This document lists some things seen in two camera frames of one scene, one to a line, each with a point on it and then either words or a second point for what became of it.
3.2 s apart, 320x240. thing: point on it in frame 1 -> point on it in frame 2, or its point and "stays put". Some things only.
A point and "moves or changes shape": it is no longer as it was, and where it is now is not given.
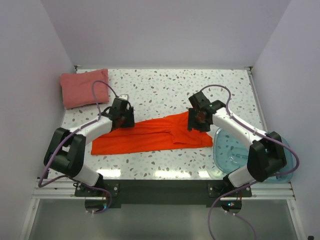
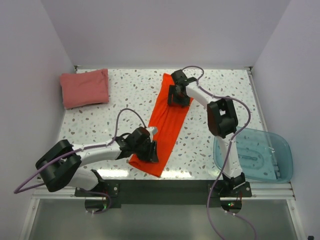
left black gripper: x=130 y=121 -> x=151 y=154
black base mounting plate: x=115 y=192 stays put
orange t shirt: x=170 y=133 moves or changes shape
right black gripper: x=192 y=123 -> x=184 y=102
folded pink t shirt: x=77 y=88 stays put
